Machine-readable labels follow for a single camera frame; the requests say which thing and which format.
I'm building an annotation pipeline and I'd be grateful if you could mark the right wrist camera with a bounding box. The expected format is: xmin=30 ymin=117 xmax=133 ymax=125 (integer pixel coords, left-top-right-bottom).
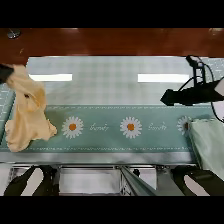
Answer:
xmin=185 ymin=54 xmax=205 ymax=85

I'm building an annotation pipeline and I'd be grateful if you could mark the yellow T-shirt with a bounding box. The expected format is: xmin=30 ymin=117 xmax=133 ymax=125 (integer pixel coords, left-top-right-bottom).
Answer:
xmin=4 ymin=64 xmax=59 ymax=154

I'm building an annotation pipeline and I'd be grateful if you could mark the pale green garment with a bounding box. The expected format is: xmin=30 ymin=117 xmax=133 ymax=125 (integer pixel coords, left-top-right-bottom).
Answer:
xmin=187 ymin=116 xmax=224 ymax=183

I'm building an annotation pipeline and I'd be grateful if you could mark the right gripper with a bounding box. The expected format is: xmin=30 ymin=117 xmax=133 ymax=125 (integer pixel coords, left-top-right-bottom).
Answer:
xmin=159 ymin=87 xmax=195 ymax=107

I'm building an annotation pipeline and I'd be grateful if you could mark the silver frame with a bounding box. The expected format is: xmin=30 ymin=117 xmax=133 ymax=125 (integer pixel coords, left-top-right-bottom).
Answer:
xmin=0 ymin=161 xmax=224 ymax=197

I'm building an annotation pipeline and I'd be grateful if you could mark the black cable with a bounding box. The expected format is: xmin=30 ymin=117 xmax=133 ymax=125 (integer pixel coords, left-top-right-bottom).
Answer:
xmin=177 ymin=61 xmax=224 ymax=124

